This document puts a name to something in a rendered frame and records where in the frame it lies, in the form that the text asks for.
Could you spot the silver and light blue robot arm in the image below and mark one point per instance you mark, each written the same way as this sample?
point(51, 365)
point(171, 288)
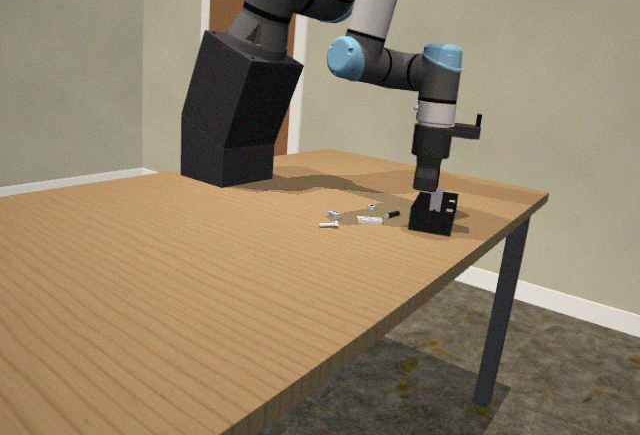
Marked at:
point(360, 55)

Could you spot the white domino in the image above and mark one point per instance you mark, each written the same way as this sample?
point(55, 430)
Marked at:
point(369, 220)

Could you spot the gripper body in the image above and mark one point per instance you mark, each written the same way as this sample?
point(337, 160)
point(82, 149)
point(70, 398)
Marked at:
point(431, 141)

